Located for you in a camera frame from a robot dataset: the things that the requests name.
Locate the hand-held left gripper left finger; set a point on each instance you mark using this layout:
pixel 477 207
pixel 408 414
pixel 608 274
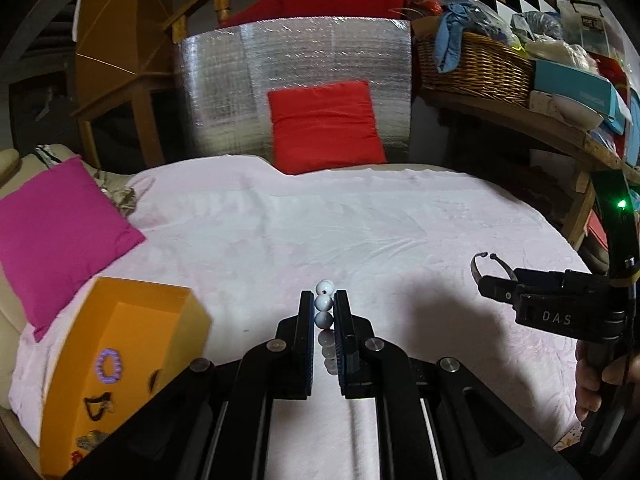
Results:
pixel 306 345

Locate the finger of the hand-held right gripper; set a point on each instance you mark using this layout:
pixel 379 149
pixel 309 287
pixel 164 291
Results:
pixel 537 277
pixel 495 289

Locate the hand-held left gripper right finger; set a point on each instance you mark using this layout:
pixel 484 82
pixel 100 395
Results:
pixel 341 360

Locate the thin black bangle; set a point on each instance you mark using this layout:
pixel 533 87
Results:
pixel 473 265

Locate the orange cardboard box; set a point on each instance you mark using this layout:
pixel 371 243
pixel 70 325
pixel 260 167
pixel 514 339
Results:
pixel 145 310

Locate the person's right hand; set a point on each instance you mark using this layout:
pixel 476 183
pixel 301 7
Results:
pixel 585 385

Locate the pale pink bedspread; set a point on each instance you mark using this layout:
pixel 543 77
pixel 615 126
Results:
pixel 300 220

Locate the curved wooden shelf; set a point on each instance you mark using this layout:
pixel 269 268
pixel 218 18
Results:
pixel 525 120

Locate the white bowl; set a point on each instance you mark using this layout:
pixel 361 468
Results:
pixel 575 110

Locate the teal cardboard box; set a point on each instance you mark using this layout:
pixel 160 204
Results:
pixel 570 80

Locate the red pillow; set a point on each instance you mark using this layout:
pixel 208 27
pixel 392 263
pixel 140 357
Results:
pixel 325 130

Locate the wicker basket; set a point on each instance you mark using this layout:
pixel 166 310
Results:
pixel 475 70

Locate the floral patterned cloth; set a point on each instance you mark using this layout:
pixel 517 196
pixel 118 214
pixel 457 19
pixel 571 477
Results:
pixel 120 200

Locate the grey band wristwatch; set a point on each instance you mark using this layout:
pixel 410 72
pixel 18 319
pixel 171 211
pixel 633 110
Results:
pixel 90 440

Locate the clear plastic container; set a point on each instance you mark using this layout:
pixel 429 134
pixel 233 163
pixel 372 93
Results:
pixel 585 25

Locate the blue cloth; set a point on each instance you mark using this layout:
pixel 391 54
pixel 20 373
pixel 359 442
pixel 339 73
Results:
pixel 450 35

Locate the pink pillow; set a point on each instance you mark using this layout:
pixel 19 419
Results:
pixel 55 240

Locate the silver foil insulation sheet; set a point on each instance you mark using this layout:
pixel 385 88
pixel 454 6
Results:
pixel 225 85

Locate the beige leather sofa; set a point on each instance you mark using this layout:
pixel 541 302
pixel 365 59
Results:
pixel 10 320

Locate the striped cloth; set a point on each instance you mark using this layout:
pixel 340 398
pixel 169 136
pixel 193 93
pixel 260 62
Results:
pixel 50 155

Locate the wooden railing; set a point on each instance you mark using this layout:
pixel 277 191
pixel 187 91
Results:
pixel 222 0

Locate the wooden side table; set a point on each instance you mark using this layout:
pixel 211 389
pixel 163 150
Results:
pixel 125 20

